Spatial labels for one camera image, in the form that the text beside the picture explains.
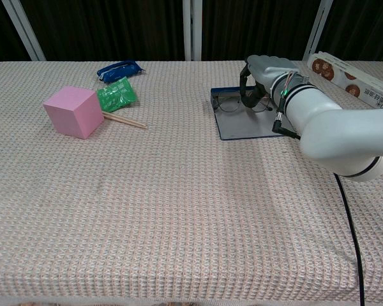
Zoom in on white metal frame post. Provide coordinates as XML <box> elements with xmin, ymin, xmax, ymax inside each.
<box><xmin>1</xmin><ymin>0</ymin><xmax>47</xmax><ymax>62</ymax></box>
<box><xmin>182</xmin><ymin>0</ymin><xmax>204</xmax><ymax>62</ymax></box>
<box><xmin>302</xmin><ymin>0</ymin><xmax>334</xmax><ymax>62</ymax></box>

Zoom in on pink woven tablecloth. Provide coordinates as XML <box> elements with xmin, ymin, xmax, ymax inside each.
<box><xmin>0</xmin><ymin>60</ymin><xmax>383</xmax><ymax>306</ymax></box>

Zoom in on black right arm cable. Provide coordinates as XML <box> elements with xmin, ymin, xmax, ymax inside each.
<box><xmin>272</xmin><ymin>101</ymin><xmax>367</xmax><ymax>306</ymax></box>

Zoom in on wooden chopstick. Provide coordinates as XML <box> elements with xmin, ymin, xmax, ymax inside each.
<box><xmin>101</xmin><ymin>113</ymin><xmax>147</xmax><ymax>130</ymax></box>
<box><xmin>103</xmin><ymin>110</ymin><xmax>147</xmax><ymax>128</ymax></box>

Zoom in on long white baking paper box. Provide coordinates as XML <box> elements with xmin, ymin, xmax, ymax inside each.
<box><xmin>306</xmin><ymin>50</ymin><xmax>383</xmax><ymax>109</ymax></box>

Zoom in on dark curtain panel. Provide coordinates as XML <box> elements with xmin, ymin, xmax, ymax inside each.
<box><xmin>19</xmin><ymin>0</ymin><xmax>186</xmax><ymax>62</ymax></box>
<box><xmin>201</xmin><ymin>0</ymin><xmax>320</xmax><ymax>61</ymax></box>
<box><xmin>319</xmin><ymin>0</ymin><xmax>383</xmax><ymax>62</ymax></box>
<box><xmin>0</xmin><ymin>0</ymin><xmax>31</xmax><ymax>68</ymax></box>

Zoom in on blue grey glasses case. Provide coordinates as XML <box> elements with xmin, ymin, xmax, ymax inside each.
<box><xmin>209</xmin><ymin>86</ymin><xmax>287</xmax><ymax>142</ymax></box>

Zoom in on green foil packet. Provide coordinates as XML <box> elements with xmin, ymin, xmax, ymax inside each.
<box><xmin>96</xmin><ymin>76</ymin><xmax>138</xmax><ymax>113</ymax></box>

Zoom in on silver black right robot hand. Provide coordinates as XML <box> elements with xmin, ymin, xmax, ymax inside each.
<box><xmin>239</xmin><ymin>54</ymin><xmax>300</xmax><ymax>108</ymax></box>

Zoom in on pink cube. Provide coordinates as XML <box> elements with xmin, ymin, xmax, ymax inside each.
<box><xmin>42</xmin><ymin>85</ymin><xmax>105</xmax><ymax>140</ymax></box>

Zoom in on blue foil packet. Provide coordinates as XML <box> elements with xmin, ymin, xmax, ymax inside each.
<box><xmin>96</xmin><ymin>60</ymin><xmax>146</xmax><ymax>84</ymax></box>

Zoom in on thin metal round eyeglasses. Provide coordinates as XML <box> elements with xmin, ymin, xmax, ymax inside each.
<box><xmin>215</xmin><ymin>90</ymin><xmax>274</xmax><ymax>113</ymax></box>

